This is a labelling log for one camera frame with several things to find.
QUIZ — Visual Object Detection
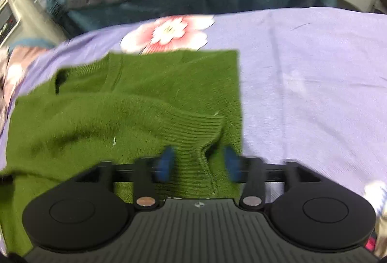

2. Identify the brown polka dot pillow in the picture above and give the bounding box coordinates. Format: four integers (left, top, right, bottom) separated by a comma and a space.
0, 45, 55, 94

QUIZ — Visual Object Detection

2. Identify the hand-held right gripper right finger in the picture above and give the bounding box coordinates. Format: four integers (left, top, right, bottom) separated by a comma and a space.
224, 146, 321, 210

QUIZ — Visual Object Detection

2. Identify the white cloth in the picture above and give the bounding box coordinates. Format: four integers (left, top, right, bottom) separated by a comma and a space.
364, 181, 387, 216

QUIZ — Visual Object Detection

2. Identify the purple floral bed sheet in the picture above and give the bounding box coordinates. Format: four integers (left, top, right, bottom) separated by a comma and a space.
0, 7, 387, 212

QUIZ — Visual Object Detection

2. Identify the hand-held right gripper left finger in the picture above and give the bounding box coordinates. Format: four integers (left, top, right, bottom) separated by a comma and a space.
75, 146, 175, 210

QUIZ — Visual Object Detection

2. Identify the green knit sweater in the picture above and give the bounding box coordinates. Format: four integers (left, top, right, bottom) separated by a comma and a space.
0, 50, 244, 255

